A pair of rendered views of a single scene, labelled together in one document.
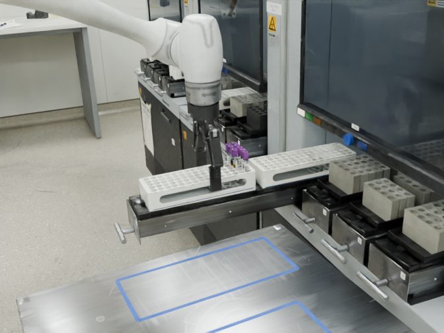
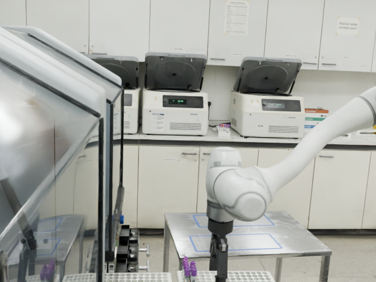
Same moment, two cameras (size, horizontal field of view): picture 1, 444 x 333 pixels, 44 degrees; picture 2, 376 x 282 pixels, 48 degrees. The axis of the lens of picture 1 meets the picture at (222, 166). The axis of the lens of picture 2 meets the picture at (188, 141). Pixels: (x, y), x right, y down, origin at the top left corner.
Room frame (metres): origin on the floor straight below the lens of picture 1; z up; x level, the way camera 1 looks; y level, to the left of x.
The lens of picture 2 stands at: (2.49, 0.22, 1.51)
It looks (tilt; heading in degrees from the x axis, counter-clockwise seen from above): 11 degrees down; 194
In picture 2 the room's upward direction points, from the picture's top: 3 degrees clockwise
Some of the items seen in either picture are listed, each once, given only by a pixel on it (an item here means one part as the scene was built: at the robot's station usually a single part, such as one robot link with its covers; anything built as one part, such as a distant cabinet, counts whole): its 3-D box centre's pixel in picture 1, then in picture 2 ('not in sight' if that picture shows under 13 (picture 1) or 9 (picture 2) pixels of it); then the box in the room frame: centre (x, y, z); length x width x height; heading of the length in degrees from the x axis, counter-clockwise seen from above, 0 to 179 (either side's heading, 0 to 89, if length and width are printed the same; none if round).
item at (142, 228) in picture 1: (245, 195); not in sight; (1.36, -0.06, 0.78); 0.73 x 0.14 x 0.09; 111
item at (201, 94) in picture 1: (203, 90); (221, 208); (1.32, 0.04, 1.09); 0.09 x 0.09 x 0.06
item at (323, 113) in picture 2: not in sight; (314, 111); (-1.76, 0.40, 1.10); 0.24 x 0.13 x 0.10; 109
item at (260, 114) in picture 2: not in sight; (266, 95); (-1.43, -0.05, 1.25); 0.62 x 0.56 x 0.69; 20
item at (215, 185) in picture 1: (215, 178); (214, 268); (1.27, 0.02, 0.88); 0.03 x 0.01 x 0.07; 111
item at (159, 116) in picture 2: not in sight; (174, 92); (-1.13, -0.84, 1.24); 0.62 x 0.56 x 0.69; 21
